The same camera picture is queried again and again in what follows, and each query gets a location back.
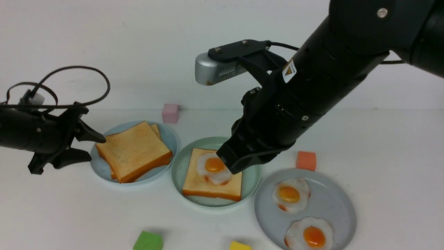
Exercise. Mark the green cube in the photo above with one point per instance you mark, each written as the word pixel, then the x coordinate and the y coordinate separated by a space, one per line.
pixel 148 241

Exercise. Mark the fried egg toy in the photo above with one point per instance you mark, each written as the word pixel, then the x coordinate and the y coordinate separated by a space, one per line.
pixel 309 233
pixel 291 195
pixel 212 168

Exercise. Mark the yellow cube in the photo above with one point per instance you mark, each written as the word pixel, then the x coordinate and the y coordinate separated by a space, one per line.
pixel 234 245

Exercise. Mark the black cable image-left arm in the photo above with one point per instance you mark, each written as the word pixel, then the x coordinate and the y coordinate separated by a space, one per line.
pixel 90 77

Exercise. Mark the mint green center plate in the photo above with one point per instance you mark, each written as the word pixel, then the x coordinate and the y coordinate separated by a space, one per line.
pixel 250 179

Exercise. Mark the pink cube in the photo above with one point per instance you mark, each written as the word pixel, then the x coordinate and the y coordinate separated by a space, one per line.
pixel 170 113

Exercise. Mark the light blue bread plate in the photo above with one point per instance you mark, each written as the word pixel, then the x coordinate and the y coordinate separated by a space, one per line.
pixel 102 169

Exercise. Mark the fried egg toy top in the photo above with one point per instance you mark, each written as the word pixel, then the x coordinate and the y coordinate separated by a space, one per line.
pixel 212 168

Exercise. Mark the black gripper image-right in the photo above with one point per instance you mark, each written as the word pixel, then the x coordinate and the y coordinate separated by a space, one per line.
pixel 274 116

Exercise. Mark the silver wrist camera image-right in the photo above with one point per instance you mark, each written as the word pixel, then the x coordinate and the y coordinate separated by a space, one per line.
pixel 225 62

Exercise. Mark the toast slice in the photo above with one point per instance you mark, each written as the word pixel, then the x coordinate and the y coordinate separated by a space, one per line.
pixel 196 185
pixel 134 152
pixel 156 130

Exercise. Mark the fried egg toy middle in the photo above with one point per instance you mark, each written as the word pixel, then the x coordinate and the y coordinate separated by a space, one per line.
pixel 291 195

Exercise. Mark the fried egg toy bottom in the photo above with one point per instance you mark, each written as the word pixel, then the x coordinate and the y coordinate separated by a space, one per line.
pixel 309 233

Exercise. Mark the orange cube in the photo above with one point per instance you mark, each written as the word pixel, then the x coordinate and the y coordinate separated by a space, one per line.
pixel 306 160

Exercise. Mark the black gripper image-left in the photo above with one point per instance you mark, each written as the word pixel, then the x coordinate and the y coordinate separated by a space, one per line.
pixel 50 137

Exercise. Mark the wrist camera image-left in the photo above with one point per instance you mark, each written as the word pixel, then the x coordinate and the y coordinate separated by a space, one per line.
pixel 30 99

